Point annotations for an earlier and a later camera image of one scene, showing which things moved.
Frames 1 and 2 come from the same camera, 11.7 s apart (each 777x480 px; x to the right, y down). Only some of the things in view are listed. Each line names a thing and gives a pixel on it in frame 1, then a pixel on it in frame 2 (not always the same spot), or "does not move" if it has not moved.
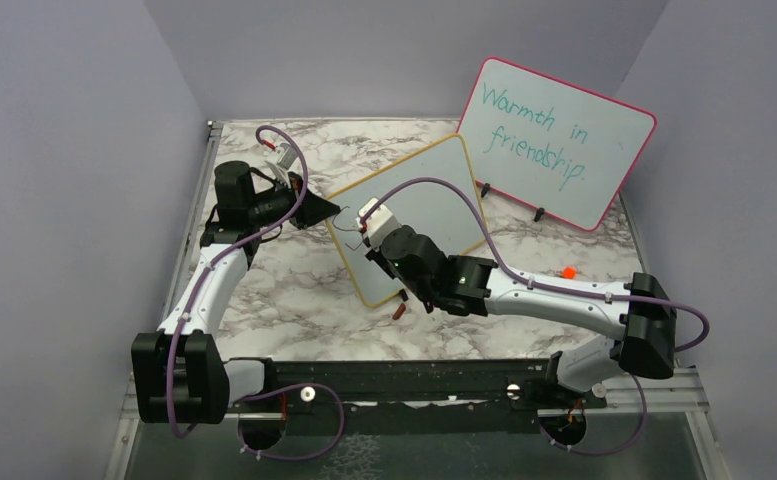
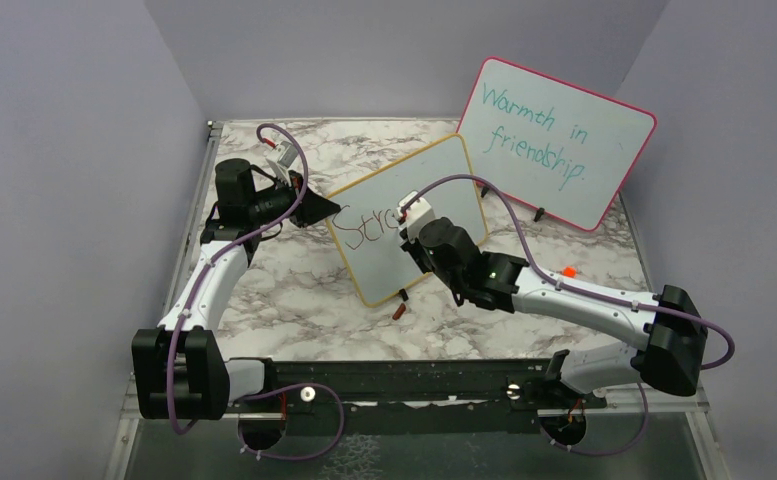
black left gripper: x=313 y=210 does not move
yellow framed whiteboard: x=432 y=187 does not move
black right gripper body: x=423 y=293 -> x=456 y=284
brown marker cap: x=399 y=311 does not move
